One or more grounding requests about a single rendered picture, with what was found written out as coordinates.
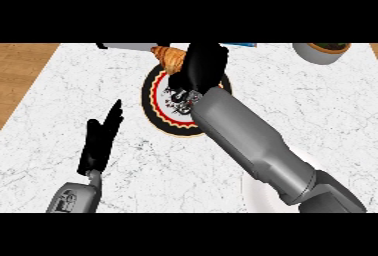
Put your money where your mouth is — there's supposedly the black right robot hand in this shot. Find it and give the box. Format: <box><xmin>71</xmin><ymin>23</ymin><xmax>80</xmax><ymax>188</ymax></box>
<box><xmin>167</xmin><ymin>42</ymin><xmax>230</xmax><ymax>98</ymax></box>

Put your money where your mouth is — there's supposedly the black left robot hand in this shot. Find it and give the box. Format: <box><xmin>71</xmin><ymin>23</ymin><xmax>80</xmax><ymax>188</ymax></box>
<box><xmin>75</xmin><ymin>98</ymin><xmax>126</xmax><ymax>177</ymax></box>

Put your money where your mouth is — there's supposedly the golden brown croissant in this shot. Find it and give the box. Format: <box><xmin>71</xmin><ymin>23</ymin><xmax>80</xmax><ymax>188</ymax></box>
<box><xmin>149</xmin><ymin>45</ymin><xmax>189</xmax><ymax>76</ymax></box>

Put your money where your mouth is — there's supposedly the black red patterned plate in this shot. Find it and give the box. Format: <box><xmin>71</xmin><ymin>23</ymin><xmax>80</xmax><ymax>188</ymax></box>
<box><xmin>140</xmin><ymin>62</ymin><xmax>235</xmax><ymax>138</ymax></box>

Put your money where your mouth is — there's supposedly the blue flat object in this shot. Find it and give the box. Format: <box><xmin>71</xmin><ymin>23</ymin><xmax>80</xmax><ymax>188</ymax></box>
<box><xmin>219</xmin><ymin>42</ymin><xmax>258</xmax><ymax>49</ymax></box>

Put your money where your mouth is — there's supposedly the grey black appliance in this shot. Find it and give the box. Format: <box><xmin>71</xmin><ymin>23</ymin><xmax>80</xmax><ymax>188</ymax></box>
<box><xmin>95</xmin><ymin>42</ymin><xmax>171</xmax><ymax>53</ymax></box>

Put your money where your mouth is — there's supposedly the grey plant pot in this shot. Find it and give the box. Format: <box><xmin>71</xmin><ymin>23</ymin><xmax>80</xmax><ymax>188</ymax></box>
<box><xmin>291</xmin><ymin>42</ymin><xmax>353</xmax><ymax>66</ymax></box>

